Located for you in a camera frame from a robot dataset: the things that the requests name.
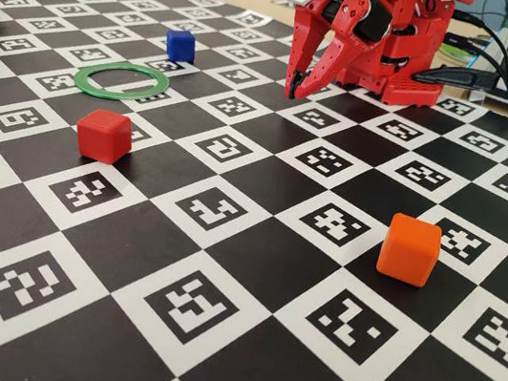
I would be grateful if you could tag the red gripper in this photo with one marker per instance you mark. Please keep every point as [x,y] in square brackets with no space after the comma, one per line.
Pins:
[344,45]

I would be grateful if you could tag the blue cube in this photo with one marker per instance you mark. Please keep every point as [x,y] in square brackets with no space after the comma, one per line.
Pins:
[180,46]

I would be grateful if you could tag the orange cube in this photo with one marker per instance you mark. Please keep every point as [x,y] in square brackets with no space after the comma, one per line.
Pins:
[408,251]

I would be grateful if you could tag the red cube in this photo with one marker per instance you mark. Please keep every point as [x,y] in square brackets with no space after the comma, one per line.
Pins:
[103,137]

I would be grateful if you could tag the red robot base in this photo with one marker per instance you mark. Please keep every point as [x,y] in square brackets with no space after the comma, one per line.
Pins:
[422,43]

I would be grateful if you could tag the green round object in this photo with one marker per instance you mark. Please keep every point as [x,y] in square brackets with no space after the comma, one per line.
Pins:
[454,53]

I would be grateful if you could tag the small white box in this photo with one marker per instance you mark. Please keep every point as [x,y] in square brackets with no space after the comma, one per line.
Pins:
[477,95]

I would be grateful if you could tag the black white marker checkerboard mat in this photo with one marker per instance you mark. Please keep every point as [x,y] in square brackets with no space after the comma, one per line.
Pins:
[243,256]

